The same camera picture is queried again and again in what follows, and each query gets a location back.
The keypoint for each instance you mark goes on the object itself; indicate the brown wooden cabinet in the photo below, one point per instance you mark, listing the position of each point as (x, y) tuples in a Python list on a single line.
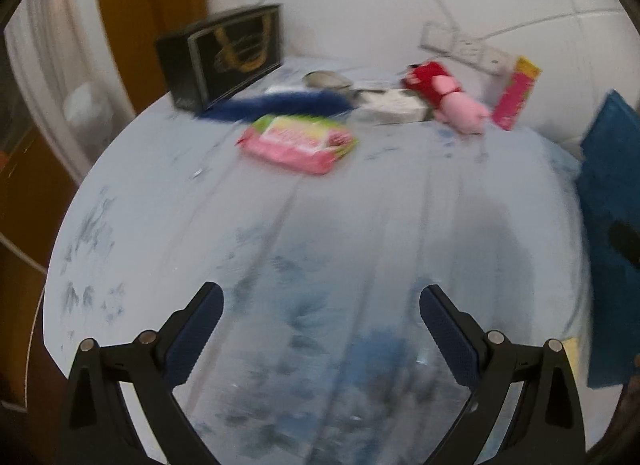
[(25, 225)]

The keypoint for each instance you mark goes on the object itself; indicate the brown wooden frame post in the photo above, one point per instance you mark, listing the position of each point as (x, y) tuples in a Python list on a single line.
[(150, 5)]

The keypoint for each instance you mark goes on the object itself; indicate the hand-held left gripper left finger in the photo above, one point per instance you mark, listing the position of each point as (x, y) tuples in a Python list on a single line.
[(195, 340)]

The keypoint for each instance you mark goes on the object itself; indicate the white curtain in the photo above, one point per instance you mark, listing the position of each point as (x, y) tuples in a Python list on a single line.
[(50, 45)]

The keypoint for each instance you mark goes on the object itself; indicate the blue feather duster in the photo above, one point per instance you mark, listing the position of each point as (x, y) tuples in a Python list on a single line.
[(280, 102)]

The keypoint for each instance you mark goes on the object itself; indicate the blue plastic crate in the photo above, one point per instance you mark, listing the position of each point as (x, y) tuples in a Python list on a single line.
[(610, 185)]

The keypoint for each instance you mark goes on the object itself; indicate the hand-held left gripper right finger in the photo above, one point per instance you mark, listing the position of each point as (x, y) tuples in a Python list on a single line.
[(450, 340)]

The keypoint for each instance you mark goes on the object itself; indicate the pink pig plush red dress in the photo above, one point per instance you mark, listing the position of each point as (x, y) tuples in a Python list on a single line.
[(460, 110)]

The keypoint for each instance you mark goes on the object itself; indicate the white wall socket panel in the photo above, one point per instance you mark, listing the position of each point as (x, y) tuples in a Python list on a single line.
[(465, 47)]

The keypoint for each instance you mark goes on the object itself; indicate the white plastic bag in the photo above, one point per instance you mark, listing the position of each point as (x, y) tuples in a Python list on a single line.
[(87, 110)]

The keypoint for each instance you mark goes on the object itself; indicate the beige paper packet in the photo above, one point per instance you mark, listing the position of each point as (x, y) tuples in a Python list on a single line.
[(572, 357)]

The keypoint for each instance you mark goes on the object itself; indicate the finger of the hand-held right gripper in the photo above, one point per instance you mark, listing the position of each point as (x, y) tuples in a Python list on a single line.
[(625, 244)]

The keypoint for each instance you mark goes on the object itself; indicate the pink yellow chips can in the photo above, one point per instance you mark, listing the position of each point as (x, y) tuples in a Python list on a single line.
[(515, 95)]

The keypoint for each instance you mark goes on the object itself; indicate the pink wet wipes packet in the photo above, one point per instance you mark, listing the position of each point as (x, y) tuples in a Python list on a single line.
[(295, 142)]

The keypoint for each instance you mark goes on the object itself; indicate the black gift box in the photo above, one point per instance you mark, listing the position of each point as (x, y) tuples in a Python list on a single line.
[(225, 60)]

